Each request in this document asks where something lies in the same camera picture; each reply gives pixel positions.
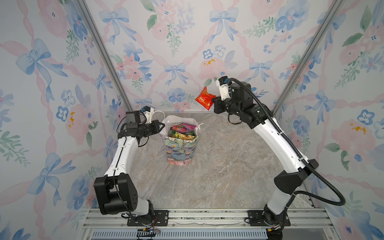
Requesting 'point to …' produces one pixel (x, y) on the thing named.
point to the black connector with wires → (147, 232)
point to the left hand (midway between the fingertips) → (164, 123)
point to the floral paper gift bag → (179, 152)
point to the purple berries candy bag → (183, 128)
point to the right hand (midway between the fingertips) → (213, 98)
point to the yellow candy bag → (184, 137)
